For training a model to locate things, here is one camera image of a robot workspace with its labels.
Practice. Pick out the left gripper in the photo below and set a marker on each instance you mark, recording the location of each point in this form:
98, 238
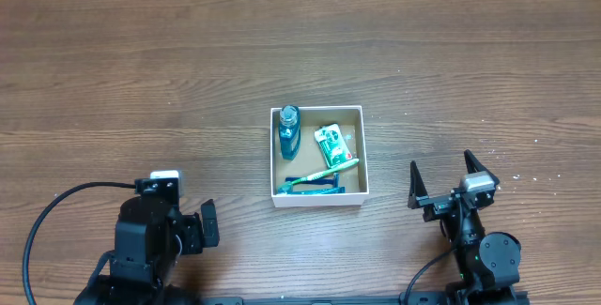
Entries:
193, 232

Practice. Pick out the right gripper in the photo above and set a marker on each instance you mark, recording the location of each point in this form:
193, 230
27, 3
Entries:
444, 201

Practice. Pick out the toothpaste tube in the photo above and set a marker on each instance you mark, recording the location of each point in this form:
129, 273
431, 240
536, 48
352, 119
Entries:
328, 191

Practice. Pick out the green white toothbrush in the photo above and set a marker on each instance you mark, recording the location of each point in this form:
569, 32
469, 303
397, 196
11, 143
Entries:
286, 188

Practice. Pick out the blue razor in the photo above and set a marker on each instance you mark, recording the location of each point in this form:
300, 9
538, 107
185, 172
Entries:
331, 180

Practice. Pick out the blue mouthwash bottle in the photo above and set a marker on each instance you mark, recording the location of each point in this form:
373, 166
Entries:
289, 131

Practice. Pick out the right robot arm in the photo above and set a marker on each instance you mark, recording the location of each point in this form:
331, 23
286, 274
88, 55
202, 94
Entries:
487, 262

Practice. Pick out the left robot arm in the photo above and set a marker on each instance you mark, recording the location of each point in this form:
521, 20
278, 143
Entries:
151, 235

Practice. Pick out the white cardboard box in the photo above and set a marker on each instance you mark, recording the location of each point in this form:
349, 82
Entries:
310, 160

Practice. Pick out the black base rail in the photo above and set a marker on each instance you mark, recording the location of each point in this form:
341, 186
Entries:
319, 301

